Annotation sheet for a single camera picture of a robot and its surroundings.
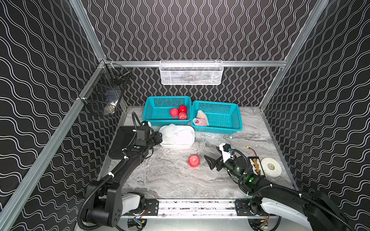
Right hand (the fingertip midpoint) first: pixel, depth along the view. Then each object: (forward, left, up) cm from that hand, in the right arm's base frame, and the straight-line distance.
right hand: (211, 150), depth 79 cm
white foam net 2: (+13, +24, -3) cm, 28 cm away
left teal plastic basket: (+43, +30, -12) cm, 53 cm away
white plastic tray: (+9, +19, -10) cm, 23 cm away
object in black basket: (+20, +59, +12) cm, 63 cm away
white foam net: (+17, +15, -10) cm, 25 cm away
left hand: (+11, +30, +1) cm, 32 cm away
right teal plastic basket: (+37, -14, -14) cm, 42 cm away
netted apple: (+37, +24, -9) cm, 45 cm away
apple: (+40, +17, -7) cm, 44 cm away
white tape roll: (-3, -38, -15) cm, 41 cm away
